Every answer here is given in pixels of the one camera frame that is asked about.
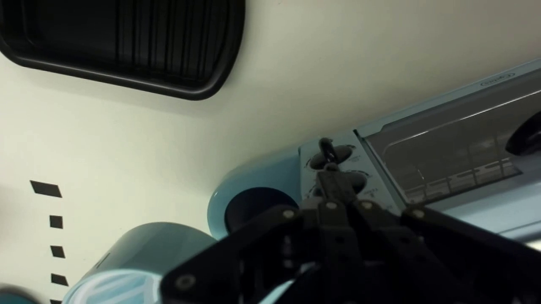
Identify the black oven knob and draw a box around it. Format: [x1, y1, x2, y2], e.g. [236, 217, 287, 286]
[305, 137, 358, 171]
[305, 171, 371, 200]

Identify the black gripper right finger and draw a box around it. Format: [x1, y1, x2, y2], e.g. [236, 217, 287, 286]
[332, 166, 541, 304]

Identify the black ribbed tray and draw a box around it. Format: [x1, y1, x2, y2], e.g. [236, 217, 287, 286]
[0, 0, 246, 102]

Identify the light blue toaster oven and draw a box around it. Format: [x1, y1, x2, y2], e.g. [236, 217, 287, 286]
[60, 58, 541, 304]

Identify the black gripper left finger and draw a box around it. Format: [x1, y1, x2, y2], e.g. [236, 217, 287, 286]
[158, 166, 337, 304]

